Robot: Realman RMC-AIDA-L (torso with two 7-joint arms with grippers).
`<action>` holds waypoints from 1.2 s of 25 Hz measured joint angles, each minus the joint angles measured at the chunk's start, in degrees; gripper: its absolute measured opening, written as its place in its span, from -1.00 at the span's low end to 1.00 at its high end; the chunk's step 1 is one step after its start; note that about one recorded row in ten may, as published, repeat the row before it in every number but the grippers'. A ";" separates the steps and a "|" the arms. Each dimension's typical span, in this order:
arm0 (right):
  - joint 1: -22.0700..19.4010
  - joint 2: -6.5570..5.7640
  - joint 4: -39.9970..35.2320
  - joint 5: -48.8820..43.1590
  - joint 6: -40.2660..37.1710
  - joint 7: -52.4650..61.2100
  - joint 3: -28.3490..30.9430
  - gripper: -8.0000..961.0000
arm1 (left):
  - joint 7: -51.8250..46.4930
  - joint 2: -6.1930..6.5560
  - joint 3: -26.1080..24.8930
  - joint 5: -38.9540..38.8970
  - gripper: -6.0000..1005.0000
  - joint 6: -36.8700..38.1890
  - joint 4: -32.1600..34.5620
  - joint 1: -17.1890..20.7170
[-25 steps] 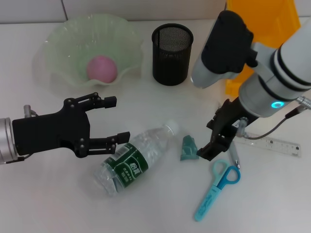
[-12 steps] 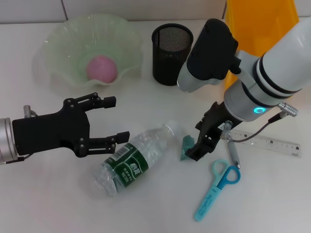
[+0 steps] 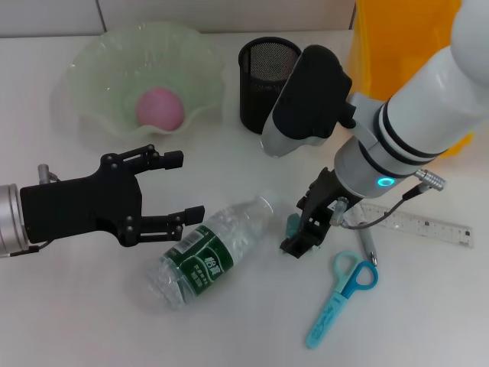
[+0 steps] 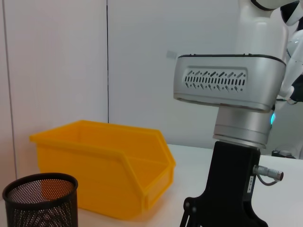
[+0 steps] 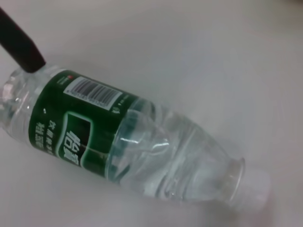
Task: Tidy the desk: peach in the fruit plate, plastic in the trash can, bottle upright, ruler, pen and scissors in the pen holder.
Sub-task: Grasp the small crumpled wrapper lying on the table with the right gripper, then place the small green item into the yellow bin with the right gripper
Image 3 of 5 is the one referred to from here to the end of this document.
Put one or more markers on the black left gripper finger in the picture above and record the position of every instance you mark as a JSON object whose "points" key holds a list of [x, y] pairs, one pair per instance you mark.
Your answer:
{"points": [[195, 214], [173, 160]]}

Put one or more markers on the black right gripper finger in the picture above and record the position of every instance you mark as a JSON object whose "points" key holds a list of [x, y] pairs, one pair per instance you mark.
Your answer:
{"points": [[300, 218], [302, 242]]}

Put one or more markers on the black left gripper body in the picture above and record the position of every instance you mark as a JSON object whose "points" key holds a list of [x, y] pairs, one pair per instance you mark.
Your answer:
{"points": [[76, 206]]}

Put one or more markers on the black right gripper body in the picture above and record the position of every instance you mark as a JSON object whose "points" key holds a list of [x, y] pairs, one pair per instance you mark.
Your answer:
{"points": [[324, 195]]}

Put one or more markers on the clear green-label water bottle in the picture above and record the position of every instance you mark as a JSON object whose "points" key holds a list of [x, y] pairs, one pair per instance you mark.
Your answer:
{"points": [[214, 248]]}

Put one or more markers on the pink peach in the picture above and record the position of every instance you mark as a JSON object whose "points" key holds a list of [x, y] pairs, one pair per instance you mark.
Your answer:
{"points": [[160, 109]]}

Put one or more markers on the blue sheathed scissors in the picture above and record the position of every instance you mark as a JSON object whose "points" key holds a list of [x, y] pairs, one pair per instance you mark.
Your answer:
{"points": [[324, 321]]}

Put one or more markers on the silver ballpoint pen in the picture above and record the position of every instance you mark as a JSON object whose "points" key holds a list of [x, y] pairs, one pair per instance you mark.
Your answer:
{"points": [[368, 244]]}

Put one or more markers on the black mesh pen holder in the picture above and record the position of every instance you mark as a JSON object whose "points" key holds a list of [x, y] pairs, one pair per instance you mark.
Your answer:
{"points": [[256, 99]]}

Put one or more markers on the green glass fruit plate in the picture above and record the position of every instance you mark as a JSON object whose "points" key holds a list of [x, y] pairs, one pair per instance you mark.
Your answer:
{"points": [[114, 76]]}

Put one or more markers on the transparent plastic ruler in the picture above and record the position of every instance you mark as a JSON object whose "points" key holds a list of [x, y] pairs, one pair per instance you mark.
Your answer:
{"points": [[431, 225]]}

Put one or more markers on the yellow plastic bin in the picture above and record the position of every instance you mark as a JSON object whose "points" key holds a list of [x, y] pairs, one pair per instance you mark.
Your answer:
{"points": [[389, 46]]}

